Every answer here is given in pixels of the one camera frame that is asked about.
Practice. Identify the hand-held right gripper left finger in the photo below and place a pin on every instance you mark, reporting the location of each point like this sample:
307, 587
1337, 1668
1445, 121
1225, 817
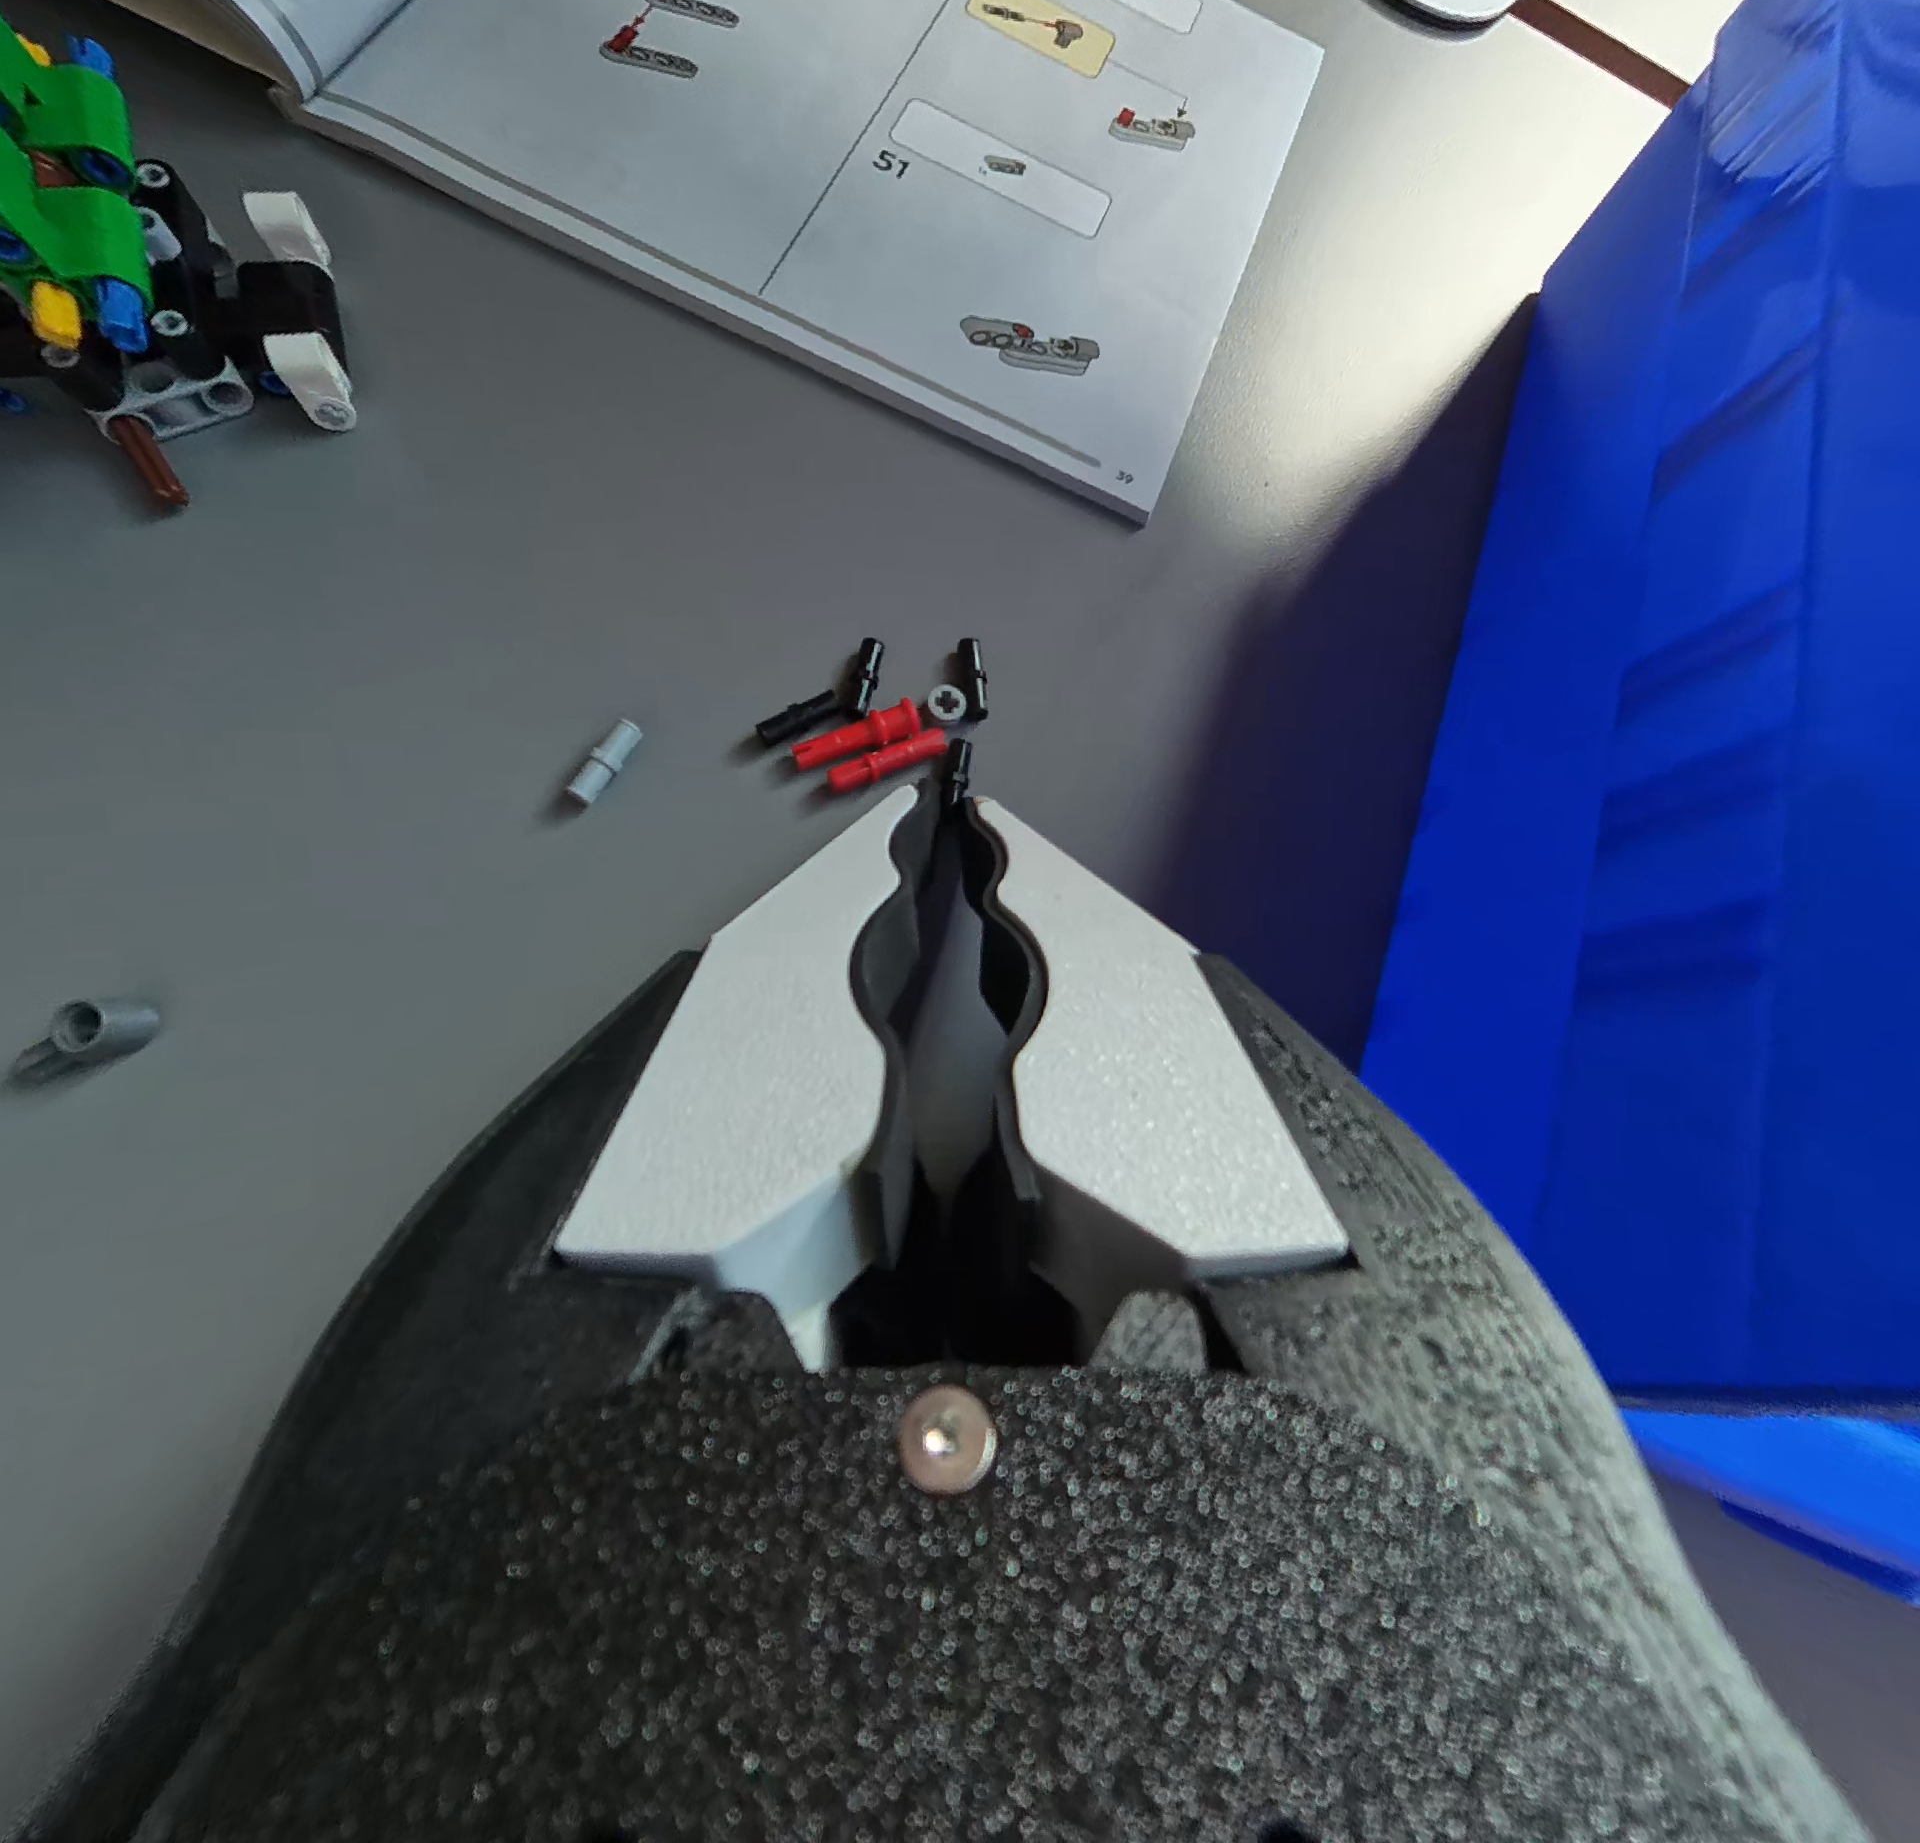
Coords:
734, 1109

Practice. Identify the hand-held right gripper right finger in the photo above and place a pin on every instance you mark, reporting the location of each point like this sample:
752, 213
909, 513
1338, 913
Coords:
1171, 1109

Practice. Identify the black lego pin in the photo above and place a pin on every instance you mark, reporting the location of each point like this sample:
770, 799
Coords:
795, 723
868, 675
961, 771
975, 679

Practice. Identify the light grey lego pin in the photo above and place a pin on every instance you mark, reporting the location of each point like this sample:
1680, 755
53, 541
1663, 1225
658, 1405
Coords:
605, 761

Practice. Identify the red lego pin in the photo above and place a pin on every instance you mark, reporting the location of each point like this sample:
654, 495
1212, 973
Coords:
884, 765
855, 735

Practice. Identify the grey lego connector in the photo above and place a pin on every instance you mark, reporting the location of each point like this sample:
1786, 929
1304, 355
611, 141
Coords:
93, 1035

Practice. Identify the open lego instruction booklet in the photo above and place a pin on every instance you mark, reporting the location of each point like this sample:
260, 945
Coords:
961, 253

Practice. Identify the partly built lego model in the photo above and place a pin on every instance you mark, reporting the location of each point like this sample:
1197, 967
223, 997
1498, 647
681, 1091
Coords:
74, 149

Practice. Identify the large blue plastic bin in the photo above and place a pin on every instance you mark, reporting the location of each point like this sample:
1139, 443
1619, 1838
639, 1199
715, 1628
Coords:
1724, 675

